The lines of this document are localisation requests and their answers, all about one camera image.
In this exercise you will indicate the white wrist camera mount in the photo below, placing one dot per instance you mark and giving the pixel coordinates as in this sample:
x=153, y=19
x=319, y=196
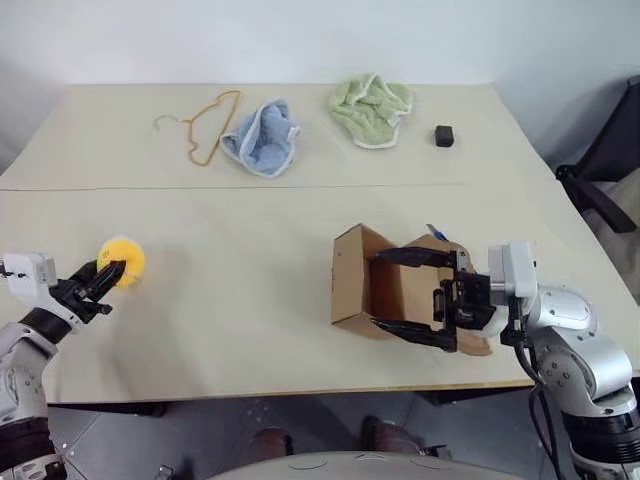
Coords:
x=30, y=267
x=520, y=270

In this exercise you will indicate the yellow round sponge item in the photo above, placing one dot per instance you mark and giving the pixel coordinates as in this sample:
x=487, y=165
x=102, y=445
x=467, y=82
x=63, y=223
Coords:
x=132, y=255

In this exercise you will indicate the light green towel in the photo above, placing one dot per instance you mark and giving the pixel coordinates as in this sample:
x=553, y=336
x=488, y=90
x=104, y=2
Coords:
x=367, y=117

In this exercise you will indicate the black chair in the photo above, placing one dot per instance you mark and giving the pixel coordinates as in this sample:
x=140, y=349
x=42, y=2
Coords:
x=595, y=195

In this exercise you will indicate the light blue towel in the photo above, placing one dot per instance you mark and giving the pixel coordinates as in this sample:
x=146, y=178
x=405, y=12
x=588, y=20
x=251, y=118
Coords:
x=260, y=140

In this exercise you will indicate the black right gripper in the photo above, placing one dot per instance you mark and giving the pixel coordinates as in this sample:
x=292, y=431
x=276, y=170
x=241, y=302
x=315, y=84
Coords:
x=472, y=300

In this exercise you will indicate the dark brown rounded shape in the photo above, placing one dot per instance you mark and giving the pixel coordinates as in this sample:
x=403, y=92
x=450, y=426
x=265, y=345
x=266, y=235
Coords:
x=390, y=435

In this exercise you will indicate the brown cardboard box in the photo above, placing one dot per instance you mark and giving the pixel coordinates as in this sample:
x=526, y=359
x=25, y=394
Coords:
x=350, y=280

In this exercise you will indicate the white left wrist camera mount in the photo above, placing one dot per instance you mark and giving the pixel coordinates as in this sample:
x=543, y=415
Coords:
x=30, y=267

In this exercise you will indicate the black table frame bar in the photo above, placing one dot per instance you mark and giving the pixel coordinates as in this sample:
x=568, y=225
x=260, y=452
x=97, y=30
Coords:
x=480, y=396
x=110, y=410

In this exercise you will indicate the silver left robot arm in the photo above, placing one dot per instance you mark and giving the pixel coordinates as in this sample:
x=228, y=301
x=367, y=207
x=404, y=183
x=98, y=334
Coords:
x=15, y=360

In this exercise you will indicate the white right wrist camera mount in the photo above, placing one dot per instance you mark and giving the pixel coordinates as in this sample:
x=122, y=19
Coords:
x=520, y=270

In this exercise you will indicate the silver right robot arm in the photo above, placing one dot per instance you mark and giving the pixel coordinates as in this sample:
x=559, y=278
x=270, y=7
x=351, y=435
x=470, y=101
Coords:
x=570, y=320

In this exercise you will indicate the black metal bracket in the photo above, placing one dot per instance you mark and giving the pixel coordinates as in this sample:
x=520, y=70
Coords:
x=439, y=451

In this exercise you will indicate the silver robot torso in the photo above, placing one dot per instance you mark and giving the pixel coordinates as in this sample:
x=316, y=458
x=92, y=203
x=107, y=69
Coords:
x=375, y=470

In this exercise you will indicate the small black box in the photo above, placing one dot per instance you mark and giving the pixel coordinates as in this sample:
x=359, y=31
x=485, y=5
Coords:
x=444, y=136

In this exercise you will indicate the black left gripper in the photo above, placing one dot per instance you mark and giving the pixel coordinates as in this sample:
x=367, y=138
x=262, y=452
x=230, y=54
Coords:
x=72, y=295

